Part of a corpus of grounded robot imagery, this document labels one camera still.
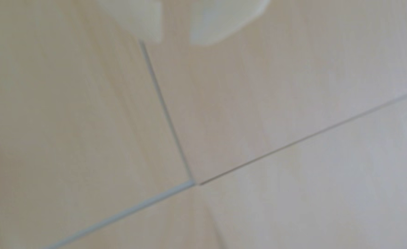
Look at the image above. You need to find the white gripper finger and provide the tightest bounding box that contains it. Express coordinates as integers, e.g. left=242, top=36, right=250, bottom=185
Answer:
left=190, top=0, right=270, bottom=45
left=96, top=0, right=163, bottom=44

